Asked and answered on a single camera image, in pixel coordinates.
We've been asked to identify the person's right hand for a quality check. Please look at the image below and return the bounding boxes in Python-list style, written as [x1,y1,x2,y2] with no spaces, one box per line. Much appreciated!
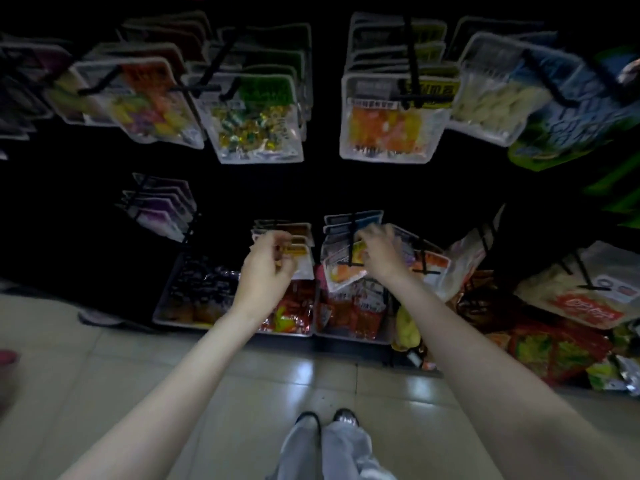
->
[358,225,413,286]

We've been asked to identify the person's left hand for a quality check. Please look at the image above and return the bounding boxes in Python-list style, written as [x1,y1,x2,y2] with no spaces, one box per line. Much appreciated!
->
[230,231,298,326]

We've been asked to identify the row of small clear pouches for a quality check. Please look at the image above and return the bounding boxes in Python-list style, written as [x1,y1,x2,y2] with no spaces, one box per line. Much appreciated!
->
[250,209,451,294]

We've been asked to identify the white red-label snack bag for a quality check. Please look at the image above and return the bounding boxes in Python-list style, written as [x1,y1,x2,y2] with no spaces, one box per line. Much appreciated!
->
[435,209,504,303]
[515,241,640,331]

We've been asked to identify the small yellow green pouch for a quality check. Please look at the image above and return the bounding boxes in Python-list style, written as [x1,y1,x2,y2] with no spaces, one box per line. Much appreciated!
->
[393,305,423,353]

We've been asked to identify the small clear purple-label pouch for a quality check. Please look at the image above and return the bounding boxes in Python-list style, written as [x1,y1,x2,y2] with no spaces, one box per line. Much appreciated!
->
[118,173,199,243]

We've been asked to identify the clear green candy packets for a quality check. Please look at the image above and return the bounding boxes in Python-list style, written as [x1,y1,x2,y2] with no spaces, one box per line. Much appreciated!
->
[195,73,306,166]

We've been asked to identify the row of red orange pouches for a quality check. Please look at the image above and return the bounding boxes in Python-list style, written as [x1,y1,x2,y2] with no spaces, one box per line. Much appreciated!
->
[425,285,640,391]

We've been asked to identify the clear colourful-cube candy bag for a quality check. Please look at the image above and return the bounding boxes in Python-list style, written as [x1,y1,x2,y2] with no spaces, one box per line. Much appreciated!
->
[120,13,216,66]
[70,57,206,151]

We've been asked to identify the green snack pouch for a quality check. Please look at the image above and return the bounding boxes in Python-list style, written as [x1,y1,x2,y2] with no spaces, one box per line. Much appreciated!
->
[580,155,640,231]

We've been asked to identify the blue round snack bag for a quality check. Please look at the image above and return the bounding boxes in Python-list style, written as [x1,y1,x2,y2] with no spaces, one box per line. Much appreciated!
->
[510,45,640,174]

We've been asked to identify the clear mixed candy packets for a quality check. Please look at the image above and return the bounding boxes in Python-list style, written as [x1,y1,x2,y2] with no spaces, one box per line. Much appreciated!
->
[0,35,111,126]

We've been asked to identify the person's left forearm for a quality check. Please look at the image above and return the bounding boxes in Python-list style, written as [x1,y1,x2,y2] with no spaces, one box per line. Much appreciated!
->
[60,309,263,480]

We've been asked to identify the person's right forearm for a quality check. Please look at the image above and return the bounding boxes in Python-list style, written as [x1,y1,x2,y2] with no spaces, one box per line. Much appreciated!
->
[390,273,640,480]

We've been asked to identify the person's light grey trousers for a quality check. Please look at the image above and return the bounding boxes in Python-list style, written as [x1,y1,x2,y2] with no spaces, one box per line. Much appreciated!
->
[270,419,396,480]

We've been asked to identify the clear tray of red candies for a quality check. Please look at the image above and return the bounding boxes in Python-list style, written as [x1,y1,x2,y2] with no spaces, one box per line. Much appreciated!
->
[258,279,319,338]

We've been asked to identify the clear tray of dark candies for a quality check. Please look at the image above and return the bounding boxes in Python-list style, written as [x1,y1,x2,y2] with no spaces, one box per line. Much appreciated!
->
[153,255,241,331]

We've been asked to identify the clear tray of mixed candies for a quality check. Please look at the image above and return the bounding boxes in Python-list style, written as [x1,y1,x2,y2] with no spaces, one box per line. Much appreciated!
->
[318,275,396,344]

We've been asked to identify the small pink floor object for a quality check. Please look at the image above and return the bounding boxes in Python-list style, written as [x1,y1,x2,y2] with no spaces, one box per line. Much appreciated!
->
[80,307,126,329]

